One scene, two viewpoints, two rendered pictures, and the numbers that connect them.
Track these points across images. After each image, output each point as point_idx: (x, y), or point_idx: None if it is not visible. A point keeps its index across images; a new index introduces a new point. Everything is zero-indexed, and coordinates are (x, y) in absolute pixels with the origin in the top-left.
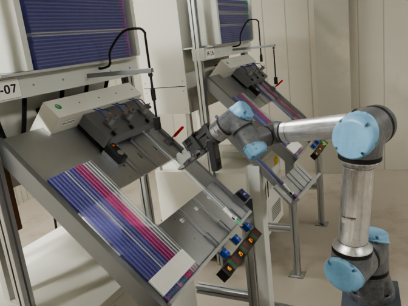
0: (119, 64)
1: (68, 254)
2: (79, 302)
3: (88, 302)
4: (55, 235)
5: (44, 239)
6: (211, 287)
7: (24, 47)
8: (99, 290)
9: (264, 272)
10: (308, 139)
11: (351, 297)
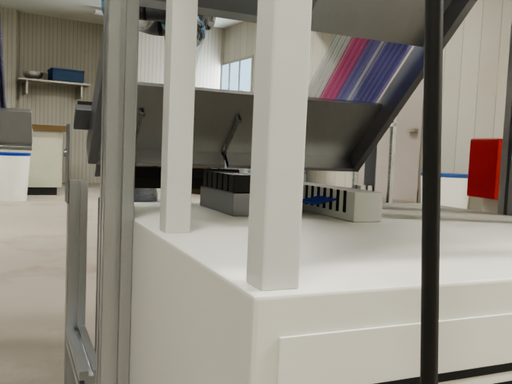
0: None
1: (416, 229)
2: None
3: (411, 205)
4: (444, 264)
5: (504, 267)
6: (92, 354)
7: None
8: (386, 206)
9: None
10: (142, 20)
11: (153, 199)
